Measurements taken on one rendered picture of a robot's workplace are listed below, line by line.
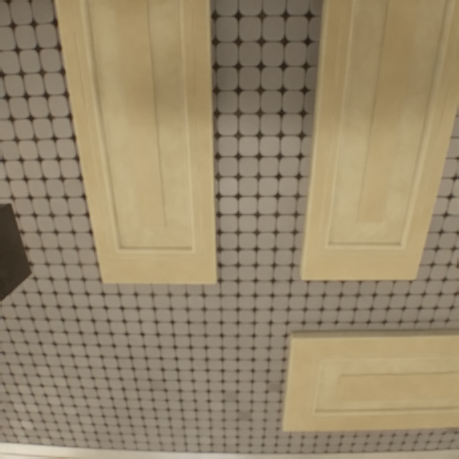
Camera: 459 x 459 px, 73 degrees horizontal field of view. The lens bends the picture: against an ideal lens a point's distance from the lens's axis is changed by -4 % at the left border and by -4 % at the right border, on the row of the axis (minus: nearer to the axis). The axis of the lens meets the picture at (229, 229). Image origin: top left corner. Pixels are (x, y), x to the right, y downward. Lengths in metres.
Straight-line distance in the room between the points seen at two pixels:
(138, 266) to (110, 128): 0.22
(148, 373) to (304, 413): 0.33
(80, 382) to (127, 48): 0.63
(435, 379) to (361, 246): 0.35
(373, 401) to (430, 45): 0.64
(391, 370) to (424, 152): 0.42
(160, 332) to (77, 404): 0.29
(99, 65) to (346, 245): 0.44
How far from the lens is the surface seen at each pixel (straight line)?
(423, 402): 0.84
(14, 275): 0.23
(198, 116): 0.45
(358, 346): 0.65
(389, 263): 0.57
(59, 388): 0.83
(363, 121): 0.49
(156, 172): 0.47
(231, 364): 0.67
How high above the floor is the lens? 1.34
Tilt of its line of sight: 67 degrees down
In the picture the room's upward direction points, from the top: 177 degrees counter-clockwise
